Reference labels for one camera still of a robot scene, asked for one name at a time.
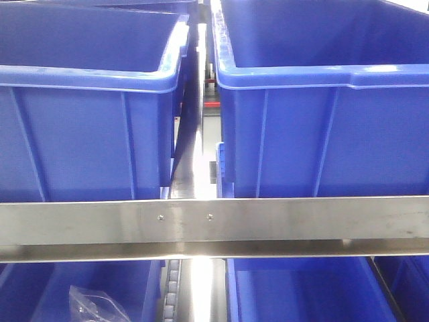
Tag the blue bin upper right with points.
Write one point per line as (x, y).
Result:
(322, 98)

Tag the blue bin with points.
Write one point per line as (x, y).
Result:
(322, 98)
(88, 96)
(407, 279)
(40, 291)
(305, 289)

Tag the blue bin upper left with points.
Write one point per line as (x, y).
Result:
(88, 96)

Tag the clear plastic bag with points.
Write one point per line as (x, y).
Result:
(94, 305)

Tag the blue bin far right lower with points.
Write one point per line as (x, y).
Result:
(407, 279)

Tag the blue bin lower left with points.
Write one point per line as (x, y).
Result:
(40, 291)

